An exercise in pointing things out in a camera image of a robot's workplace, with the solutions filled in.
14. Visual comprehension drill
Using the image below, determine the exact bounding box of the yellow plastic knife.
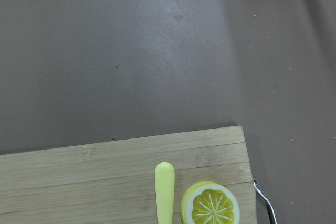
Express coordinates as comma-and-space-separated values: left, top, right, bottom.
155, 162, 175, 224

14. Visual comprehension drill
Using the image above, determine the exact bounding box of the wooden cutting board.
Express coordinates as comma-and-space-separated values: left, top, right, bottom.
1, 126, 257, 223

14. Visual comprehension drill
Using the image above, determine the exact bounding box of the upper lemon half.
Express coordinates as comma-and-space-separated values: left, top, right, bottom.
180, 181, 240, 224

